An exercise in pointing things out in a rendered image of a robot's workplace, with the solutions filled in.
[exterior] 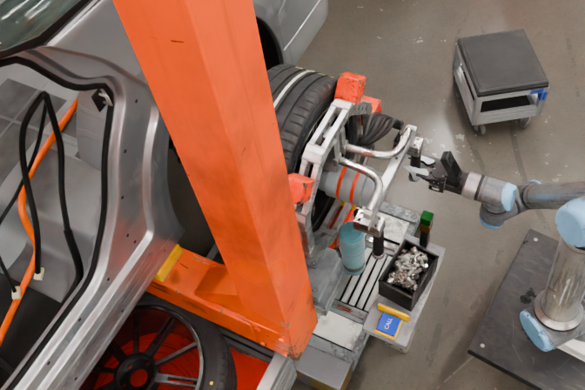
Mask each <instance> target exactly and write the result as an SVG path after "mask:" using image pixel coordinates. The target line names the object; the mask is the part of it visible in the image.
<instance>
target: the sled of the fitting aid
mask: <svg viewBox="0 0 585 390"><path fill-rule="evenodd" d="M345 277H346V273H345V272H344V270H343V268H342V259H341V260H340V262H339V264H338V266H337V268H336V270H335V272H334V274H333V276H332V278H331V280H330V282H329V284H328V286H327V288H326V290H325V292H324V294H323V296H322V298H321V300H320V302H319V303H318V302H316V301H314V306H315V311H316V313H319V314H322V315H324V316H326V315H327V313H328V311H329V309H330V307H331V305H332V303H333V301H334V299H335V297H336V295H337V293H338V291H339V289H340V287H341V285H342V282H343V280H344V278H345Z"/></svg>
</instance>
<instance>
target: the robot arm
mask: <svg viewBox="0 0 585 390"><path fill-rule="evenodd" d="M426 167H429V168H433V170H432V171H430V173H428V171H427V169H425V168H426ZM420 168H423V169H418V168H417V167H412V166H410V165H405V166H404V169H405V170H406V171H408V172H410V173H411V174H412V177H413V180H415V181H419V180H420V179H421V178H422V179H424V180H425V181H427V182H429V184H430V185H429V188H428V189H430V190H433V191H436V192H441V193H443V192H444V190H446V191H449V192H454V193H457V194H460V195H461V193H462V196H463V197H466V198H470V199H473V200H476V201H479V202H481V208H480V210H479V219H480V222H481V223H482V224H483V225H484V226H486V227H487V228H490V229H498V228H500V227H502V226H503V225H504V223H505V221H506V220H508V219H511V218H512V217H514V216H516V215H518V214H520V213H523V212H525V211H527V210H530V209H531V210H537V209H552V210H558V211H557V213H556V216H555V223H556V224H557V225H558V226H557V230H558V232H559V233H560V235H561V238H560V241H559V244H558V246H557V250H556V253H555V258H554V261H553V264H552V267H551V270H550V273H549V276H548V281H547V284H546V287H545V290H543V291H542V292H540V293H539V294H538V295H537V296H536V298H535V302H534V304H533V305H532V306H531V307H529V308H527V309H524V311H522V312H521V313H520V320H521V324H522V326H523V328H524V330H525V331H526V333H527V335H528V337H529V338H530V339H531V340H532V341H533V342H534V344H535V345H536V346H537V347H538V348H540V349H541V350H542V351H544V352H547V351H550V350H552V349H556V348H557V347H558V346H561V345H563V344H565V343H567V342H568V341H570V340H572V339H574V340H579V341H582V342H585V182H575V183H555V184H542V183H541V182H539V181H537V180H529V181H527V182H525V183H524V184H522V185H519V186H517V187H516V186H515V185H512V184H510V183H509V182H504V181H501V180H498V179H495V178H490V177H487V176H484V175H481V174H478V173H475V172H472V171H470V172H469V173H466V172H464V173H463V175H462V176H461V174H462V171H461V168H460V167H459V165H458V163H457V162H456V160H455V158H454V155H453V153H452V152H451V151H444V152H443V154H442V156H441V158H440V159H439V158H437V157H431V156H421V161H420ZM436 186H438V187H436ZM432 187H435V188H438V189H439V190H438V191H437V190H435V189H432Z"/></svg>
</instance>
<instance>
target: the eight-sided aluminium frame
mask: <svg viewBox="0 0 585 390"><path fill-rule="evenodd" d="M372 108H373V107H372V103H370V102H367V101H364V100H361V103H359V104H356V105H355V103H352V102H349V101H346V100H343V99H339V98H336V99H334V101H333V102H332V103H331V104H330V108H329V110H328V112H327V113H326V115H325V116H324V118H323V120H322V121H321V123H320V125H319V127H318V129H317V130H316V132H315V133H314V134H313V137H312V138H311V140H310V142H309V143H307V145H306V148H305V150H304V153H303V155H302V158H301V159H302V161H301V165H300V168H299V174H300V175H303V176H306V177H307V176H308V172H309V170H310V166H311V164H312V165H313V171H312V175H311V178H312V179H315V183H314V186H313V192H312V196H311V199H310V200H309V201H307V202H305V203H304V205H303V207H302V206H300V205H296V204H294V208H295V212H296V217H297V221H298V226H299V234H300V238H301V243H302V247H303V252H304V255H305V256H307V257H309V258H311V257H314V256H315V254H317V253H319V252H321V251H322V250H324V249H325V248H327V247H328V246H330V245H332V243H333V242H334V240H335V239H336V238H337V234H338V232H339V229H340V227H341V226H342V225H343V223H344V221H345V219H346V216H347V214H348V213H349V211H350V210H351V208H352V206H353V205H352V204H350V203H347V202H346V203H345V204H344V206H343V208H342V210H341V212H340V215H339V216H338V218H337V220H336V221H335V223H334V225H333V228H332V229H331V228H329V225H330V224H331V223H332V222H333V219H334V217H335V215H336V213H337V211H338V210H339V208H340V206H341V204H342V202H343V201H342V200H339V199H335V201H334V202H333V205H332V207H331V209H330V211H329V213H328V214H327V215H326V218H325V220H324V222H323V224H322V225H321V227H320V228H319V230H318V231H316V232H313V229H312V224H311V212H312V208H313V203H314V200H315V196H316V192H317V189H318V186H319V180H320V176H321V173H322V170H323V166H324V163H325V162H326V158H327V155H328V153H329V151H330V150H331V149H332V147H333V144H334V142H335V140H336V139H337V138H338V136H339V134H340V132H341V130H342V128H343V127H344V126H345V124H346V121H347V120H348V119H349V118H350V117H351V116H352V118H353V145H355V144H356V142H357V140H358V139H360V140H361V139H362V138H363V134H364V130H365V127H366V121H367V119H368V117H369V115H370V114H371V113H372ZM361 115H362V116H363V134H362V131H361ZM336 116H338V118H337V120H336V121H335V123H334V125H333V127H332V129H331V130H330V131H329V133H328V135H327V137H326V139H325V141H324V142H323V144H322V146H319V144H320V142H321V141H322V139H323V136H324V134H325V132H326V130H327V128H328V126H331V124H332V122H333V120H334V119H335V117H336ZM357 156H358V154H355V153H351V154H350V157H349V159H350V160H352V161H354V162H356V159H357ZM367 158H368V157H366V156H362V155H361V156H360V161H359V164H362V165H366V162H367Z"/></svg>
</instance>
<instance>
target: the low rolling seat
mask: <svg viewBox="0 0 585 390"><path fill-rule="evenodd" d="M453 73H454V83H455V84H456V85H457V86H458V87H459V90H460V93H461V96H462V99H463V102H464V105H465V107H466V110H467V114H468V116H469V119H470V122H471V123H472V125H473V126H474V130H475V132H476V133H477V134H479V135H482V134H484V133H485V132H486V128H485V125H484V124H489V123H495V122H500V121H507V120H513V119H519V118H521V124H520V126H521V127H523V128H525V127H526V126H527V124H528V123H529V121H530V118H531V117H534V116H537V115H538V116H540V115H541V112H542V109H543V106H544V104H545V101H546V98H547V95H548V90H549V86H548V84H549V81H548V77H547V75H546V73H545V71H544V70H543V68H542V66H541V63H540V61H539V58H538V57H537V55H536V53H535V50H534V48H533V46H532V44H531V43H530V41H529V39H528V35H527V33H526V31H525V30H524V29H516V30H505V31H499V32H494V33H488V34H482V35H476V36H471V37H460V38H459V39H458V42H457V43H456V45H455V53H454V65H453ZM537 94H538V95H537Z"/></svg>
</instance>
